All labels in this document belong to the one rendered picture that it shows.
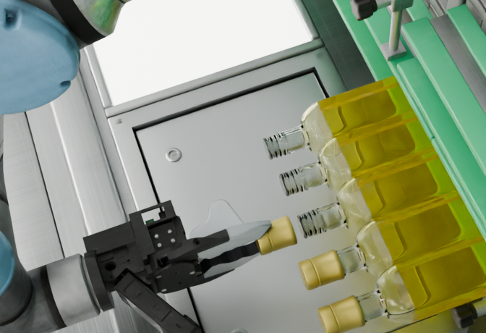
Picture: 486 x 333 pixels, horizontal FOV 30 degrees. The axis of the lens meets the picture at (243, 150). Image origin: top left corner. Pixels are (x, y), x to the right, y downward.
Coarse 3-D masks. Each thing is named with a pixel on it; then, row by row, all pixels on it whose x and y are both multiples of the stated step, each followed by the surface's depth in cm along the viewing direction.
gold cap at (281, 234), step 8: (288, 216) 105; (272, 224) 104; (280, 224) 104; (288, 224) 104; (272, 232) 104; (280, 232) 104; (288, 232) 104; (256, 240) 105; (264, 240) 104; (272, 240) 104; (280, 240) 104; (288, 240) 104; (296, 240) 104; (264, 248) 104; (272, 248) 104; (280, 248) 105
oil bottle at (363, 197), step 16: (416, 160) 106; (432, 160) 106; (368, 176) 105; (384, 176) 105; (400, 176) 105; (416, 176) 105; (432, 176) 105; (448, 176) 104; (352, 192) 104; (368, 192) 104; (384, 192) 104; (400, 192) 104; (416, 192) 104; (432, 192) 104; (352, 208) 104; (368, 208) 103; (384, 208) 103; (400, 208) 104; (352, 224) 104
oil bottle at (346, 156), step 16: (368, 128) 108; (384, 128) 108; (400, 128) 108; (416, 128) 108; (336, 144) 108; (352, 144) 107; (368, 144) 107; (384, 144) 107; (400, 144) 107; (416, 144) 107; (320, 160) 108; (336, 160) 107; (352, 160) 106; (368, 160) 106; (384, 160) 106; (400, 160) 107; (336, 176) 106; (352, 176) 106; (336, 192) 109
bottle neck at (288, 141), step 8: (296, 128) 112; (272, 136) 111; (280, 136) 111; (288, 136) 111; (296, 136) 111; (304, 136) 111; (264, 144) 113; (272, 144) 111; (280, 144) 111; (288, 144) 111; (296, 144) 111; (304, 144) 111; (272, 152) 111; (280, 152) 111; (288, 152) 112
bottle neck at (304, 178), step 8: (304, 168) 108; (312, 168) 108; (320, 168) 108; (280, 176) 108; (288, 176) 108; (296, 176) 107; (304, 176) 107; (312, 176) 108; (320, 176) 108; (288, 184) 107; (296, 184) 107; (304, 184) 108; (312, 184) 108; (320, 184) 108; (288, 192) 107; (296, 192) 108
